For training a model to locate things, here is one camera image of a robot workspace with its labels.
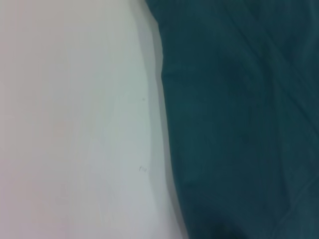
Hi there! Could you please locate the teal blue FREE! t-shirt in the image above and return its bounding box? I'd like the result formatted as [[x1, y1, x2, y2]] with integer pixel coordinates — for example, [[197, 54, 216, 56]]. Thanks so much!
[[144, 0, 319, 239]]

